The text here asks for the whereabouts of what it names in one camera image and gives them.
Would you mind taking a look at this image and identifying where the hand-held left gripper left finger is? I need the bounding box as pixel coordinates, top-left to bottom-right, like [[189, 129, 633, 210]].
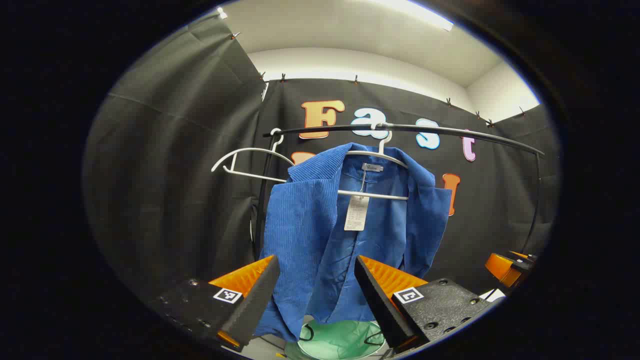
[[150, 254, 281, 353]]

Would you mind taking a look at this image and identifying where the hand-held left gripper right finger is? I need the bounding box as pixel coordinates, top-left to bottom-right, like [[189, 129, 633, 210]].
[[353, 254, 494, 351]]

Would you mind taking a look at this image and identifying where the green laundry hamper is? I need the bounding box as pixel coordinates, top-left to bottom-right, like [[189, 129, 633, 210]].
[[284, 317, 388, 360]]

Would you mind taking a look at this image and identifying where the blue corduroy jacket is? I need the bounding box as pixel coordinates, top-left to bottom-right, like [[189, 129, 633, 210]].
[[254, 142, 453, 343]]

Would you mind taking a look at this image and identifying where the white plastic hanger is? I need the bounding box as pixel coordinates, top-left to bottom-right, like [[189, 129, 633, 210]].
[[211, 128, 296, 184], [337, 131, 410, 202]]

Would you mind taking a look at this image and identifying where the black clothes rack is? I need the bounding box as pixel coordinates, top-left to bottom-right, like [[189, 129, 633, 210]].
[[252, 122, 546, 262]]

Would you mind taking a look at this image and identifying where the black backdrop cloth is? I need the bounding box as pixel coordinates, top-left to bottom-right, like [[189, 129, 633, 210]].
[[82, 10, 561, 331]]

